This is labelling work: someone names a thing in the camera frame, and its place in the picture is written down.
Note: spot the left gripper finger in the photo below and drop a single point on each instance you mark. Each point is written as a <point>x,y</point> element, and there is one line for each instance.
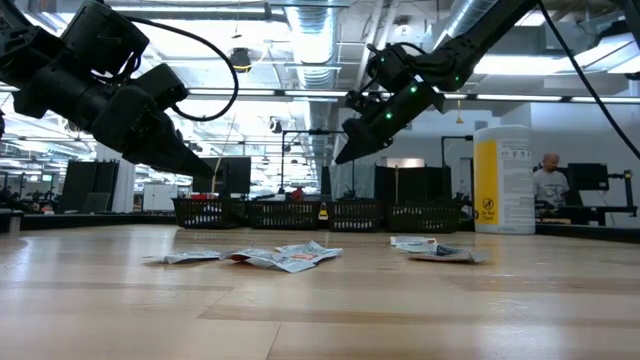
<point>160,160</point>
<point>172,142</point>

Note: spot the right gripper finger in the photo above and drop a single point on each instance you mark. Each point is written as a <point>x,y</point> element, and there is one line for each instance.
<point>356,145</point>

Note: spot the white printed first aid packet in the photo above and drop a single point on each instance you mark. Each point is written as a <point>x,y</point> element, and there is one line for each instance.
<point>412,240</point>
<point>275,261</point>
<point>450,255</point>
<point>192,256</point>

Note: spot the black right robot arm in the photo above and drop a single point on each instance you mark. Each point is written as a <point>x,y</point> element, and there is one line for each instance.
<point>465,45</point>

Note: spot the black monitor on arm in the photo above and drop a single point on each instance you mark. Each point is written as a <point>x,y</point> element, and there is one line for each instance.
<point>587,176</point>

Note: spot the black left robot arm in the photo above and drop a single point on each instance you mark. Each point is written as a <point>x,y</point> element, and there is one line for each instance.
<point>30,45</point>

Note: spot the white board panel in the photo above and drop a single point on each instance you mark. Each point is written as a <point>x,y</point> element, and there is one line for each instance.
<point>160,196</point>

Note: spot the white room pillar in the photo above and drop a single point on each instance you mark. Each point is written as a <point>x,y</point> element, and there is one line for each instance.
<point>125,190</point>

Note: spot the black partition screen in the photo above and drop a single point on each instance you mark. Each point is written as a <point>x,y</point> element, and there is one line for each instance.
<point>410,182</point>

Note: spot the black computer monitor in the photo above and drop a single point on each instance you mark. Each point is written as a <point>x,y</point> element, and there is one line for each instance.
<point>235,175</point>

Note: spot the black tall cabinet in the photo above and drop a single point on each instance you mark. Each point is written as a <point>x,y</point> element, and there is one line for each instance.
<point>90,185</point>

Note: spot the small red object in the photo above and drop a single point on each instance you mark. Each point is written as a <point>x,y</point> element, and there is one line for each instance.
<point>298,193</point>

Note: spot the ceiling light strip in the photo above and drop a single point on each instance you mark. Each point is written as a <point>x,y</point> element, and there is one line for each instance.
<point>300,93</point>
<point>520,97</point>

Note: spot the black ceiling spotlight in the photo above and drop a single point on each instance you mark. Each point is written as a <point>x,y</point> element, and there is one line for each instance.
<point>240,59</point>

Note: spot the white yellow wipes canister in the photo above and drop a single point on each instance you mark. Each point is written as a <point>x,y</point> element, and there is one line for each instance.
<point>505,200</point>

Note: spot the person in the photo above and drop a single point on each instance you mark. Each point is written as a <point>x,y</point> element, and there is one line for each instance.
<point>550,182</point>

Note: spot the black workstation rig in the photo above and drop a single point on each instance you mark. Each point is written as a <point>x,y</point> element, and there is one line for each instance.
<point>600,210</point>

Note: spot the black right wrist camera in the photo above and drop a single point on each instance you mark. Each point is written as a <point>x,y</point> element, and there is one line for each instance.
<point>362,104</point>

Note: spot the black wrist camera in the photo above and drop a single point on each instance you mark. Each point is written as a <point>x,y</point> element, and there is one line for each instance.
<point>362,104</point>
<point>160,87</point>

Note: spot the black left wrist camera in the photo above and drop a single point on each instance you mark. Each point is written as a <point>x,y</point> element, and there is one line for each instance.
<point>160,87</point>

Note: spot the black metal stand frame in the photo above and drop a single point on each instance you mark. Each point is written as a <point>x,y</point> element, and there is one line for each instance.
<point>457,136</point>

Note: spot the silver smooth ventilation duct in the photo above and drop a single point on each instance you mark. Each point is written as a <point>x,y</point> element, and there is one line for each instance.
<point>460,17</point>

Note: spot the silver ribbed ventilation duct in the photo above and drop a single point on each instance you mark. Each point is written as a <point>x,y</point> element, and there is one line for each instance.
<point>312,40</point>

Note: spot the grey metal post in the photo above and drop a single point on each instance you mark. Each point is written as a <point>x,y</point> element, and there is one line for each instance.
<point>10,221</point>

